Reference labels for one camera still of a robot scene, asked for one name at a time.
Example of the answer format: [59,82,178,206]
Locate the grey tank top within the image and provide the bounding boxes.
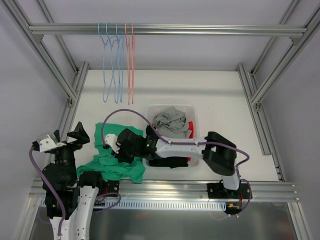
[152,106,189,133]

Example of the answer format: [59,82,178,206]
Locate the front aluminium rail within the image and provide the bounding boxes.
[28,177,300,202]

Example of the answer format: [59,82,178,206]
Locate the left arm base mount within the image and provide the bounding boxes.
[101,180,120,197]

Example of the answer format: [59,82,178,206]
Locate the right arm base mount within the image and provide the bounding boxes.
[206,180,252,200]

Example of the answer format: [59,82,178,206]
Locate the white plastic basket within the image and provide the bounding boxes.
[143,104,200,170]

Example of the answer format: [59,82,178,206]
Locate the light blue hanger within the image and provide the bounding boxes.
[115,23,125,104]
[97,22,110,103]
[105,22,118,104]

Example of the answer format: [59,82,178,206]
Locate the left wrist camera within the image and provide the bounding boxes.
[32,133,66,153]

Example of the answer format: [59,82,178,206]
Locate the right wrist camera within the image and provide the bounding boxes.
[102,133,120,154]

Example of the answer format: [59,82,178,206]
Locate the pink hanger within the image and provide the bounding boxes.
[131,23,136,104]
[124,23,132,105]

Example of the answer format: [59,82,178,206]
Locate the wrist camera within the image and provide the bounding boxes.
[32,133,66,153]
[102,133,120,154]

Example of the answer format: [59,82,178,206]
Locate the slotted cable duct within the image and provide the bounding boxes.
[39,197,227,211]

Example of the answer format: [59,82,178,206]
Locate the right aluminium frame post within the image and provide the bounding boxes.
[237,6,320,156]

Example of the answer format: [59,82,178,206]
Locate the green tank top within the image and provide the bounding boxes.
[76,122,146,183]

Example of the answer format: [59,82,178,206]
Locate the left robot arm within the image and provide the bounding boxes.
[39,122,104,240]

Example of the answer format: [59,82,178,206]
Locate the black tank top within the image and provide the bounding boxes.
[145,124,190,170]

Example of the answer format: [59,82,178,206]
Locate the red tank top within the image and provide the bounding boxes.
[186,121,195,162]

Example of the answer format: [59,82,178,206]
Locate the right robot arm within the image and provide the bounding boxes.
[111,126,242,199]

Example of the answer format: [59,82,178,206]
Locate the aluminium hanging rail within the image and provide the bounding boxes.
[28,23,307,37]

